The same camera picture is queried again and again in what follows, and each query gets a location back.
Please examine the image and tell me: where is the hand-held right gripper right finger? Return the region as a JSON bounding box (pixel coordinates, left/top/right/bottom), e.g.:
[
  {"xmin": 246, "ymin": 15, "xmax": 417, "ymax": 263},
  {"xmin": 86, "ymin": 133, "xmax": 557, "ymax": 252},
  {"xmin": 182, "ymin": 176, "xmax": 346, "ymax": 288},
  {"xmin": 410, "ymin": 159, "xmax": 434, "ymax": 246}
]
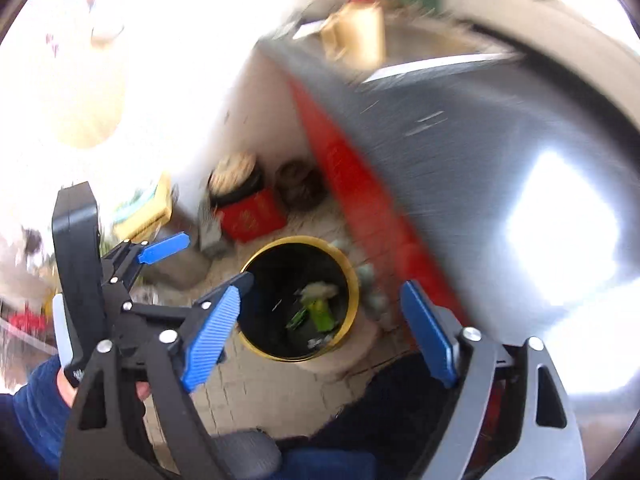
[{"xmin": 400, "ymin": 280, "xmax": 587, "ymax": 480}]

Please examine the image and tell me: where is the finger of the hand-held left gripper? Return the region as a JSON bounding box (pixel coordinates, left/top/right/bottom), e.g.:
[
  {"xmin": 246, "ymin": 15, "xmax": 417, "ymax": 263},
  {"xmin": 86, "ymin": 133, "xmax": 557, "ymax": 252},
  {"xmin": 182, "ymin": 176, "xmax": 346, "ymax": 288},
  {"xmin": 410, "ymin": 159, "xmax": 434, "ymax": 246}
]
[
  {"xmin": 102, "ymin": 232, "xmax": 192, "ymax": 287},
  {"xmin": 111, "ymin": 271, "xmax": 254, "ymax": 353}
]

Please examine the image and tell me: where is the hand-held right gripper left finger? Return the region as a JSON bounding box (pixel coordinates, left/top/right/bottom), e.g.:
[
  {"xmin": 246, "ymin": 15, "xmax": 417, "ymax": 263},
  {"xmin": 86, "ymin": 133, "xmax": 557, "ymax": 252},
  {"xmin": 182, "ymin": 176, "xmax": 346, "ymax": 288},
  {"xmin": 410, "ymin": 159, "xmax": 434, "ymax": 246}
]
[{"xmin": 59, "ymin": 285, "xmax": 242, "ymax": 480}]

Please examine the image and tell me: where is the black bin with gold rim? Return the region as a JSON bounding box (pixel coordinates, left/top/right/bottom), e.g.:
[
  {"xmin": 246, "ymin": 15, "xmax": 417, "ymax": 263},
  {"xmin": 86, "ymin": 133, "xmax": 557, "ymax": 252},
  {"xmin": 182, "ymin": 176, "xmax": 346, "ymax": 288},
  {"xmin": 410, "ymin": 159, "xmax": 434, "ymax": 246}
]
[{"xmin": 236, "ymin": 235, "xmax": 361, "ymax": 362}]

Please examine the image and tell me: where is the person's left hand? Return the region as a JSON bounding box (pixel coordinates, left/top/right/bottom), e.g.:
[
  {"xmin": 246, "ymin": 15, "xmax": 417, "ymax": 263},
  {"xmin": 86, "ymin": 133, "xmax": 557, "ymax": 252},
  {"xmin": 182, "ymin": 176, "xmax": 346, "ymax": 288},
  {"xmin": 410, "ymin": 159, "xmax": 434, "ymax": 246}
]
[{"xmin": 55, "ymin": 367, "xmax": 152, "ymax": 407}]

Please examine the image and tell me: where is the yellow green box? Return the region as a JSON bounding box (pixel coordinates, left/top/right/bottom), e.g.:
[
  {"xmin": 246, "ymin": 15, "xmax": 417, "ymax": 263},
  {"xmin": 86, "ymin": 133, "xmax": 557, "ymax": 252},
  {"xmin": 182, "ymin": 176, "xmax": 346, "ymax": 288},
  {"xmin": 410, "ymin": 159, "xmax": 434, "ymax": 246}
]
[{"xmin": 111, "ymin": 172, "xmax": 174, "ymax": 241}]

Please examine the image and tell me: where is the person's dark trouser leg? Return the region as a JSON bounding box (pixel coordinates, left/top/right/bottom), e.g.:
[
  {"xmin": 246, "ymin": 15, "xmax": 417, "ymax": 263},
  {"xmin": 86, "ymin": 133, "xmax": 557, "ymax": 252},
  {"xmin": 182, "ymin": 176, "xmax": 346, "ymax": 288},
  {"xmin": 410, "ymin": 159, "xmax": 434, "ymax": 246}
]
[{"xmin": 280, "ymin": 352, "xmax": 466, "ymax": 480}]

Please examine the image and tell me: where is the red box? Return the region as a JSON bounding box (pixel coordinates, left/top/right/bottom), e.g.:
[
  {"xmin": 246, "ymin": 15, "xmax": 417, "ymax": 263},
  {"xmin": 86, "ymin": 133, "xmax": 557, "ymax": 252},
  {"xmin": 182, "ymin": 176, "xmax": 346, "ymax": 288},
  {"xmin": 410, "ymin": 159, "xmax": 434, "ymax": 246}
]
[{"xmin": 214, "ymin": 187, "xmax": 289, "ymax": 244}]

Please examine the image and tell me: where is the black pot with beige contents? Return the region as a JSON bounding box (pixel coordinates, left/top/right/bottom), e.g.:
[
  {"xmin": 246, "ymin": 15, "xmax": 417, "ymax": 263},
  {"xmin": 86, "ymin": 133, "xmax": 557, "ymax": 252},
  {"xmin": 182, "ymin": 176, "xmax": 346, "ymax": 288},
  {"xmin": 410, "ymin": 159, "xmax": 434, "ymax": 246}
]
[{"xmin": 207, "ymin": 151, "xmax": 266, "ymax": 207}]

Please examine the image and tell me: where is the green yellow wrapper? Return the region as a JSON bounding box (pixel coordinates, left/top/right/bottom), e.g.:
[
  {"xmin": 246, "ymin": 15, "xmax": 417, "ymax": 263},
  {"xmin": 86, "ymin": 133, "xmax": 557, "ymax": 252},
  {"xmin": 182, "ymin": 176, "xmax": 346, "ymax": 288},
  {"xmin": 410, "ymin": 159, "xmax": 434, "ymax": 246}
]
[{"xmin": 286, "ymin": 295, "xmax": 337, "ymax": 333}]

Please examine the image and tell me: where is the white crumpled paper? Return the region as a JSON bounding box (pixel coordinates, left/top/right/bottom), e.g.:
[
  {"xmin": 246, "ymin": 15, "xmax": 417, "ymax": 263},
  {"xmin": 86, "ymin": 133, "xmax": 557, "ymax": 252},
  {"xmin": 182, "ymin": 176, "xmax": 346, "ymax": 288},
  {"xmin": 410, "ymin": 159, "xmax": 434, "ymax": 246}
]
[{"xmin": 299, "ymin": 281, "xmax": 338, "ymax": 301}]

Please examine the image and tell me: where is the brown round basket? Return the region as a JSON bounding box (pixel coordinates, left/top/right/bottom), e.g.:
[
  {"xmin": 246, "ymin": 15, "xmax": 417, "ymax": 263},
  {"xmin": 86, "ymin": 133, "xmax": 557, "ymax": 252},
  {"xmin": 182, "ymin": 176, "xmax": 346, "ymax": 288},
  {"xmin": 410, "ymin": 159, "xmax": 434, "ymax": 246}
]
[{"xmin": 274, "ymin": 159, "xmax": 327, "ymax": 211}]

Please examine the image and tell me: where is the beige sofa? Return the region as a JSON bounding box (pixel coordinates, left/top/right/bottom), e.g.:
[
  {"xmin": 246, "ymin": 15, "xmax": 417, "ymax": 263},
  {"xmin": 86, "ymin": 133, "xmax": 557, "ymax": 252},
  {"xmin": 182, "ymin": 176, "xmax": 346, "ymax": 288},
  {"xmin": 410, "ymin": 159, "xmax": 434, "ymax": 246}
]
[{"xmin": 447, "ymin": 0, "xmax": 640, "ymax": 126}]

